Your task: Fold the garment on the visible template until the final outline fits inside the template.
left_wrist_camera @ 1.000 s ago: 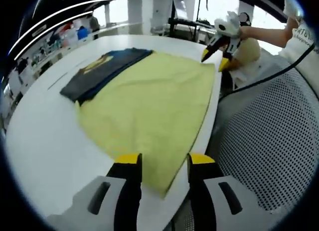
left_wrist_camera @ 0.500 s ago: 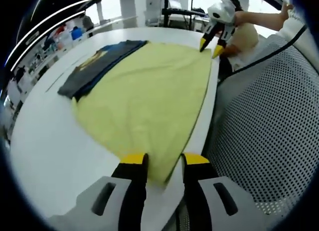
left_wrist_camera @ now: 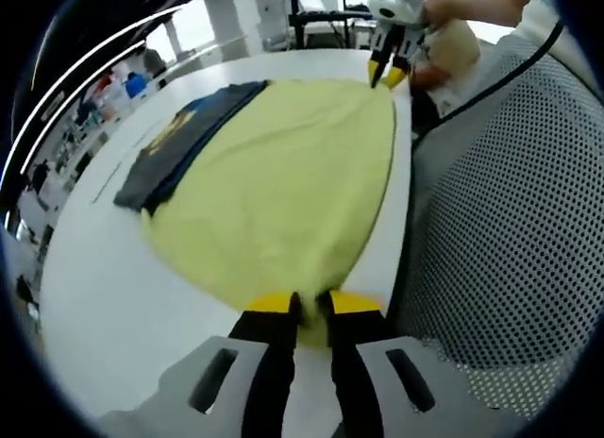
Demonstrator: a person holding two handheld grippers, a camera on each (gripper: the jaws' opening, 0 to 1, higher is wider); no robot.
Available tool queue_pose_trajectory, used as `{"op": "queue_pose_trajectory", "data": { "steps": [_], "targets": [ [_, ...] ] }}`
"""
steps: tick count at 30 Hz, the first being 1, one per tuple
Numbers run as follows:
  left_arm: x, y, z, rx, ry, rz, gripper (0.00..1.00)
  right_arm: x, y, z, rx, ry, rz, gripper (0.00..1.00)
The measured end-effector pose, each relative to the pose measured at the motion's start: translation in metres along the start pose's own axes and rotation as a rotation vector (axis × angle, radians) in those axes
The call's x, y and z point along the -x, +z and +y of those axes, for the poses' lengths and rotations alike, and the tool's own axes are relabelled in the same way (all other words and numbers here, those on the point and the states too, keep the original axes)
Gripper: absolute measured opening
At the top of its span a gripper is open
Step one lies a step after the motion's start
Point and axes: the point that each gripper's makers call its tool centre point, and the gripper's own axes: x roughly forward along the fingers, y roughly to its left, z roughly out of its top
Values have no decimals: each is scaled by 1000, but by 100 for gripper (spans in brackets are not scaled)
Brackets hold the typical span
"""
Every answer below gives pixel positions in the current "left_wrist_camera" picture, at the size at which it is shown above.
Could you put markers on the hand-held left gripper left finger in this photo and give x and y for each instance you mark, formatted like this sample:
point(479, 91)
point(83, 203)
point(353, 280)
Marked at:
point(269, 362)

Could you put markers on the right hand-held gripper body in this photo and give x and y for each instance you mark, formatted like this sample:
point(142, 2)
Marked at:
point(401, 8)

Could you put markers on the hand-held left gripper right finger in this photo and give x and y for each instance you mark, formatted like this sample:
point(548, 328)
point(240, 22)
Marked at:
point(349, 362)

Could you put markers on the yellow blue grey garment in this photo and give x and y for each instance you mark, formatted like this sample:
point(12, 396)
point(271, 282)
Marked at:
point(283, 183)

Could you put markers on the person's right hand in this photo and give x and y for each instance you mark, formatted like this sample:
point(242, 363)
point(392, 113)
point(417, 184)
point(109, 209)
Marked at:
point(441, 13)

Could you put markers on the white printed shirt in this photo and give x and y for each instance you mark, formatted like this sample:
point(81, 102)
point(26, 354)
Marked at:
point(538, 8)

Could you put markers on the white mesh chair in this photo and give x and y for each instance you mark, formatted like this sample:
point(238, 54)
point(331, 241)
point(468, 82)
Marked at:
point(509, 230)

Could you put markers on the long ceiling light strip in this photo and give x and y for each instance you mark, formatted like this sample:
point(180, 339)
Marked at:
point(71, 96)
point(94, 46)

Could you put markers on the black desk frame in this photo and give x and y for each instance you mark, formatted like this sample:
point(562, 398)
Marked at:
point(330, 15)

